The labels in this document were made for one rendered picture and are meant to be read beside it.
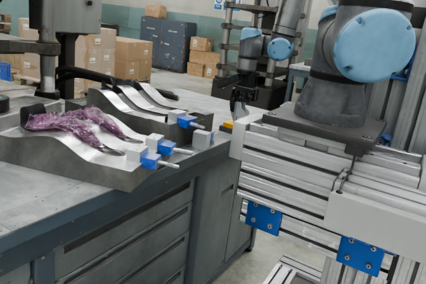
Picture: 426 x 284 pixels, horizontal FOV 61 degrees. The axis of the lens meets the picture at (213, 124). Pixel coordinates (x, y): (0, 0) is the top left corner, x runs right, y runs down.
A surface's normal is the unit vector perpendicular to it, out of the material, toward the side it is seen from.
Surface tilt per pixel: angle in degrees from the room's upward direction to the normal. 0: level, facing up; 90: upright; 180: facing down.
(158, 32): 90
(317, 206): 90
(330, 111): 72
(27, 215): 0
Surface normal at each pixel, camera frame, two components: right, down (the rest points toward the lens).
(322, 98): -0.48, -0.13
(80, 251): 0.84, 0.25
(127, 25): -0.45, 0.19
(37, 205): 0.12, -0.95
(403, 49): -0.10, 0.38
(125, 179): -0.26, 0.23
